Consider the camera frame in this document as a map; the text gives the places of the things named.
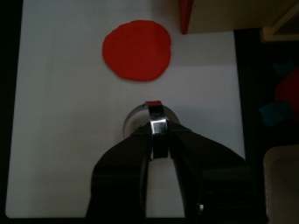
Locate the flat red dough disc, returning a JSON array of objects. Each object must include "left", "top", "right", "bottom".
[{"left": 101, "top": 19, "right": 173, "bottom": 82}]

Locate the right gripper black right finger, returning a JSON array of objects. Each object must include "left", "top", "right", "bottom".
[{"left": 168, "top": 122, "right": 270, "bottom": 224}]

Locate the light wooden drawer cabinet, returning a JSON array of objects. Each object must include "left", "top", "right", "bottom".
[{"left": 177, "top": 0, "right": 299, "bottom": 36}]

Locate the white cutting board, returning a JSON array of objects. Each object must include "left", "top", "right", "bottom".
[{"left": 4, "top": 0, "right": 246, "bottom": 220}]

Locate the round metal dough cutter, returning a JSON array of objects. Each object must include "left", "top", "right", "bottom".
[{"left": 121, "top": 100, "right": 182, "bottom": 160}]

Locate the beige container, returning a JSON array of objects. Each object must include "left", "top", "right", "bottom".
[{"left": 262, "top": 144, "right": 299, "bottom": 224}]

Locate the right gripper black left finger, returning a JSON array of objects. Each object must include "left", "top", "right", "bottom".
[{"left": 85, "top": 122, "right": 153, "bottom": 219}]

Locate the red and blue bowl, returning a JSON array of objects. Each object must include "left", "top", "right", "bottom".
[{"left": 257, "top": 60, "right": 299, "bottom": 128}]

